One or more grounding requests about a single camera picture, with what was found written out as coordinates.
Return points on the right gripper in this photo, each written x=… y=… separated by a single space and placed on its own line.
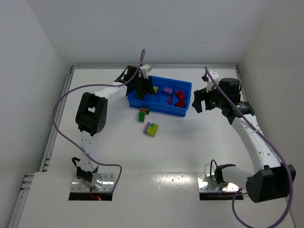
x=203 y=97

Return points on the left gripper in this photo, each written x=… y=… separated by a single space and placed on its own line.
x=141 y=88

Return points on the lime lego from butterfly stack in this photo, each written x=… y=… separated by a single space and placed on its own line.
x=155 y=89

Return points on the purple flower lego piece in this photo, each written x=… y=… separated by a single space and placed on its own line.
x=167 y=91

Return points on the green red lego stack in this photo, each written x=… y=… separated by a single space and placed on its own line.
x=143 y=112

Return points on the red round lego piece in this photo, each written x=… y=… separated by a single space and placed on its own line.
x=180 y=104

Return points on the green four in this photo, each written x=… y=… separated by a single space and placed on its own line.
x=140 y=96

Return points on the purple butterfly lego stack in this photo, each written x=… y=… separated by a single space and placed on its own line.
x=169 y=100

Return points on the red lego plate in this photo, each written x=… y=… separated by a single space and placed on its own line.
x=180 y=95

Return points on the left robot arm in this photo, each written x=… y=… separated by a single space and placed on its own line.
x=92 y=113

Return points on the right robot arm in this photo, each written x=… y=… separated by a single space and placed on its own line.
x=270 y=180

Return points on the blue divided sorting bin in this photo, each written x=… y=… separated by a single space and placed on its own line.
x=157 y=102

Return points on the lime long lego brick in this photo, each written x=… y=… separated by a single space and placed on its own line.
x=152 y=131

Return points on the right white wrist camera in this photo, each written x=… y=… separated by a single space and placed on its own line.
x=212 y=79

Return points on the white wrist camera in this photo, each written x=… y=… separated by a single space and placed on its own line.
x=144 y=70
x=212 y=79

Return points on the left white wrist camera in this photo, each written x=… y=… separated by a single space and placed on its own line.
x=144 y=70

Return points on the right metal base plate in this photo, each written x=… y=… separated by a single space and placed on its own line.
x=207 y=184

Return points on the metal base plate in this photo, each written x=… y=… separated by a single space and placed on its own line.
x=207 y=184
x=101 y=183

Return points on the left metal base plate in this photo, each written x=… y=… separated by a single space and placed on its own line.
x=101 y=183

